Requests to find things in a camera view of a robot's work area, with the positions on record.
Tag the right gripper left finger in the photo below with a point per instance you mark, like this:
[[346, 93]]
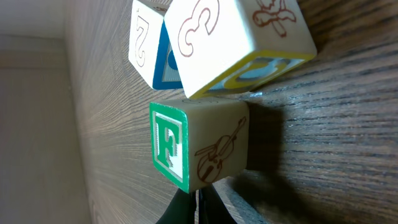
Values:
[[181, 209]]

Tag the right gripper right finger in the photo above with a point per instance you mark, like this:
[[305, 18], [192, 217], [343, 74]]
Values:
[[212, 209]]

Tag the green F block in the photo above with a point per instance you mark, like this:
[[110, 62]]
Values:
[[198, 142]]

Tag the blue edged white block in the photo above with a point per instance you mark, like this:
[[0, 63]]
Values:
[[150, 51]]

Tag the plain white block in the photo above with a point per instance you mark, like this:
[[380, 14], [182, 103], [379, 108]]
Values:
[[224, 47]]

